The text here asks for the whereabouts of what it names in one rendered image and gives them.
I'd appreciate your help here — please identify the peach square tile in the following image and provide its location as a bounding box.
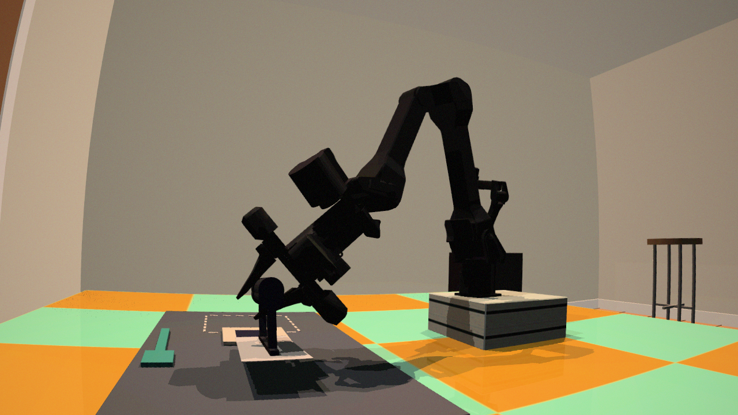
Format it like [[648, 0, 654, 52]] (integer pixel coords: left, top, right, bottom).
[[222, 327, 290, 345]]

